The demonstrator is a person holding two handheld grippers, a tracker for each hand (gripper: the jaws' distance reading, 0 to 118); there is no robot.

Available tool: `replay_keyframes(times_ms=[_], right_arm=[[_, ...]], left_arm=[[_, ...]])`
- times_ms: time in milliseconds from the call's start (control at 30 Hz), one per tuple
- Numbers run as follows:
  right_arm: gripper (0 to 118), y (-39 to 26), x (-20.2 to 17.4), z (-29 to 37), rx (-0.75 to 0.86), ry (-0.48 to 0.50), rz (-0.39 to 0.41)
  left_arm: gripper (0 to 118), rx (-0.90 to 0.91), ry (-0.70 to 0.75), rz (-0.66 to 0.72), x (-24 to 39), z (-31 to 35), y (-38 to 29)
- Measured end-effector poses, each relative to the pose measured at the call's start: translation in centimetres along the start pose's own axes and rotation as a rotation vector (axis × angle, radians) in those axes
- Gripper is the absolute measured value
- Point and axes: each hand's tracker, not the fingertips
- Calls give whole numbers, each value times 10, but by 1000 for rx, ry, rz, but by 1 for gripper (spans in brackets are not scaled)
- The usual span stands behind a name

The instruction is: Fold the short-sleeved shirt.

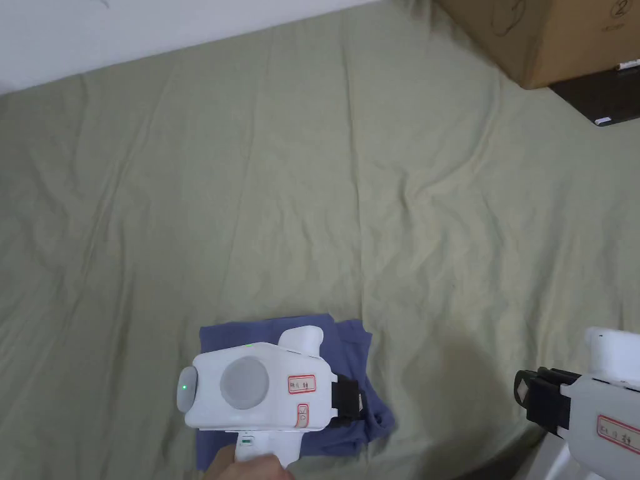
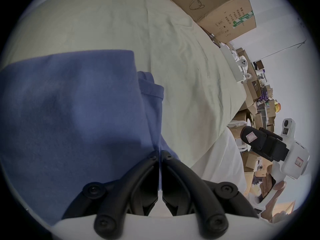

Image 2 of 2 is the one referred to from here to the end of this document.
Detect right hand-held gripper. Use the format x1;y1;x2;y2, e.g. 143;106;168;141
240;118;310;211

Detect pile of cartons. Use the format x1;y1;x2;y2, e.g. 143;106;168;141
229;46;282;196

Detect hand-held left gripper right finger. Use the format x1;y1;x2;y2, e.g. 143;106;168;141
161;150;260;237

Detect large cardboard carton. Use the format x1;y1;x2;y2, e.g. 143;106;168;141
166;0;257;44

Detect blue shirt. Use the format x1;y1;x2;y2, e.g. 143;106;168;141
0;49;181;226

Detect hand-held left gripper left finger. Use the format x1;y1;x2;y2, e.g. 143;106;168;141
62;150;160;237

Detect person's right hand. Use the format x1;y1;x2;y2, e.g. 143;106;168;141
260;171;287;222

